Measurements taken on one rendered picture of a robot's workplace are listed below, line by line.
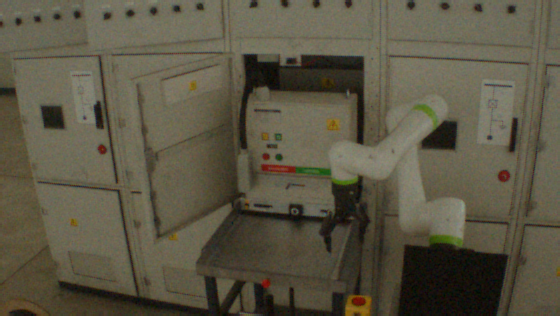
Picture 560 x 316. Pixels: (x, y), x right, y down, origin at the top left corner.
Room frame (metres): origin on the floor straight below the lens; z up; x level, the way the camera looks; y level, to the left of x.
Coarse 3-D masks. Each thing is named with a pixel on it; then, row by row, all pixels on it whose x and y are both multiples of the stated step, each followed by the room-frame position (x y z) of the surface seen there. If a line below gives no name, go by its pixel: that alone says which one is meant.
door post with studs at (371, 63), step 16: (368, 64) 2.33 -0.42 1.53; (368, 80) 2.33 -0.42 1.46; (368, 96) 2.33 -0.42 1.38; (368, 112) 2.33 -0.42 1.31; (368, 128) 2.33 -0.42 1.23; (368, 144) 2.32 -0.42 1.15; (368, 192) 2.32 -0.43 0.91; (368, 224) 2.32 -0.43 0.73; (368, 240) 2.32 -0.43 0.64; (368, 256) 2.32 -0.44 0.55; (368, 272) 2.32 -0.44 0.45; (368, 288) 2.31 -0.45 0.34
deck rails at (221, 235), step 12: (240, 204) 2.29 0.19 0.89; (228, 216) 2.13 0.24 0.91; (240, 216) 2.24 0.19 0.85; (228, 228) 2.12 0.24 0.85; (348, 228) 2.08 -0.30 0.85; (216, 240) 1.98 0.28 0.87; (348, 240) 1.90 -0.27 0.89; (204, 252) 1.86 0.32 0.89; (216, 252) 1.92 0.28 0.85; (336, 264) 1.79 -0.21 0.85; (336, 276) 1.70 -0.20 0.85
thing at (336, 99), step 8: (272, 96) 2.36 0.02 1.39; (280, 96) 2.35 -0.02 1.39; (288, 96) 2.35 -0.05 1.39; (296, 96) 2.34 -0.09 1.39; (304, 96) 2.34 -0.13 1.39; (312, 96) 2.33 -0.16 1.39; (320, 96) 2.33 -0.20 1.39; (328, 96) 2.32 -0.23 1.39; (336, 96) 2.32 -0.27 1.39; (344, 96) 2.31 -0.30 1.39; (352, 96) 2.31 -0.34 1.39; (288, 104) 2.22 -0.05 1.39; (296, 104) 2.21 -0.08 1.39; (304, 104) 2.20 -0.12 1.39; (312, 104) 2.19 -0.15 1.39; (320, 104) 2.18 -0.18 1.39; (328, 104) 2.18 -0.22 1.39; (336, 104) 2.17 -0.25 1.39; (344, 104) 2.18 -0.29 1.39; (352, 104) 2.20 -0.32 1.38; (352, 112) 2.20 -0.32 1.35; (352, 120) 2.21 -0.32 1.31; (352, 128) 2.21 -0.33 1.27; (352, 136) 2.21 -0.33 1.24; (296, 184) 2.24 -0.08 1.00
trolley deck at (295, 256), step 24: (264, 216) 2.24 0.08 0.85; (288, 216) 2.23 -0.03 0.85; (312, 216) 2.22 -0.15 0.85; (360, 216) 2.19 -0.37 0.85; (240, 240) 2.02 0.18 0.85; (264, 240) 2.01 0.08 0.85; (288, 240) 2.00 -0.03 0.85; (312, 240) 1.99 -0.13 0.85; (336, 240) 1.98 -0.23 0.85; (216, 264) 1.83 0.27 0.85; (240, 264) 1.82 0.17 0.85; (264, 264) 1.82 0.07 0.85; (288, 264) 1.81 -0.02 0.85; (312, 264) 1.80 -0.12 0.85; (312, 288) 1.70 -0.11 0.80; (336, 288) 1.68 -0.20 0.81
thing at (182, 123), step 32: (192, 64) 2.28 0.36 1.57; (224, 64) 2.48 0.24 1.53; (160, 96) 2.15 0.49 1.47; (192, 96) 2.28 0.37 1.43; (224, 96) 2.47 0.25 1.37; (160, 128) 2.14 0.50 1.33; (192, 128) 2.29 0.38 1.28; (224, 128) 2.43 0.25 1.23; (160, 160) 2.10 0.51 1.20; (192, 160) 2.27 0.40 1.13; (224, 160) 2.44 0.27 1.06; (160, 192) 2.10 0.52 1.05; (192, 192) 2.25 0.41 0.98; (224, 192) 2.43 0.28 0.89; (160, 224) 2.06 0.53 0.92
